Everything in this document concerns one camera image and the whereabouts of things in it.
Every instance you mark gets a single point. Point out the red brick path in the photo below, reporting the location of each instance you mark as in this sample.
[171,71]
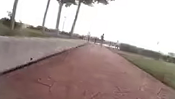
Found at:
[92,70]

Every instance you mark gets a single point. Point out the lamp pole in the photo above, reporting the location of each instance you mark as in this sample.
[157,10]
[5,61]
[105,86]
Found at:
[63,24]

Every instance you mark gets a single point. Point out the person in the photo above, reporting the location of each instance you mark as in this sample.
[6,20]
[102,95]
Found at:
[102,39]

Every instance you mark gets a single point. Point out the mown grass field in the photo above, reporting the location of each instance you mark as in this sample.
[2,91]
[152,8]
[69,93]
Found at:
[169,73]

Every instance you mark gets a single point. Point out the dark hedge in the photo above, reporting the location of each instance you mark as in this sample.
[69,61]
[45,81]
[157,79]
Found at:
[139,50]

